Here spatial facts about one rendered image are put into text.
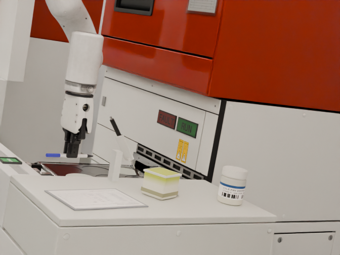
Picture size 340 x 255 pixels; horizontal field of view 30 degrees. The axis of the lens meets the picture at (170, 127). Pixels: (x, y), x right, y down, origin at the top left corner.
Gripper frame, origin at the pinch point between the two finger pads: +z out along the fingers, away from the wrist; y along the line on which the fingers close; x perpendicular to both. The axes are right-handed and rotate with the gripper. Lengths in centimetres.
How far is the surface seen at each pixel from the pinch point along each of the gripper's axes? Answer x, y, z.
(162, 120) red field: -49, 28, -5
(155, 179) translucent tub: -15.0, -19.5, 2.6
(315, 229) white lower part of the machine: -100, -6, 26
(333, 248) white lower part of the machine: -111, -7, 34
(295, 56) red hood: -74, -4, -34
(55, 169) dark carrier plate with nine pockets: -12.3, 31.6, 14.5
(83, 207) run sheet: 8.9, -26.5, 7.0
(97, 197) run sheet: 1.5, -19.6, 7.1
